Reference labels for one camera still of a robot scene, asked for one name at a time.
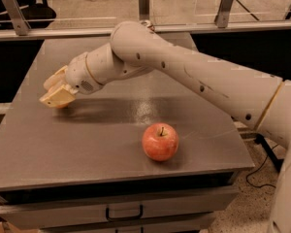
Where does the black stand leg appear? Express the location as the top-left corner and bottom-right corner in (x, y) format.
(255, 134), (283, 173)

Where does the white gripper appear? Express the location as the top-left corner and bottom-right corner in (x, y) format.
(40, 52), (103, 108)

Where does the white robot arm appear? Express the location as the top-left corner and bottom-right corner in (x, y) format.
(40, 21), (291, 233)

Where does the right metal bracket post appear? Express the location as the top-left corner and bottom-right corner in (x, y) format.
(214, 0), (234, 28)

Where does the brown soda can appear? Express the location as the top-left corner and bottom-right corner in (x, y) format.
(140, 19), (155, 31)

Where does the red apple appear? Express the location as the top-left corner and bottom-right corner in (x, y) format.
(142, 122), (179, 162)

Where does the grey drawer with black handle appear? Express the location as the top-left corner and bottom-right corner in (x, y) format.
(0, 185), (238, 229)

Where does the orange fruit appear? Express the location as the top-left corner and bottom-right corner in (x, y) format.
(55, 104), (69, 109)

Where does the left metal bracket post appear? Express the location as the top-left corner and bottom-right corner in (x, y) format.
(1, 0), (31, 36)

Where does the middle metal bracket post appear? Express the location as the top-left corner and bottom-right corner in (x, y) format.
(138, 0), (149, 20)

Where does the metal bracket post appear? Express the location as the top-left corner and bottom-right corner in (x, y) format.
(138, 0), (149, 20)
(214, 0), (234, 28)
(1, 0), (31, 36)

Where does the grey horizontal rail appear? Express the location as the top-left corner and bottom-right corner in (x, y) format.
(0, 19), (291, 42)

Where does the black floor cable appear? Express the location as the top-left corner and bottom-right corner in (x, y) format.
(244, 143), (280, 190)

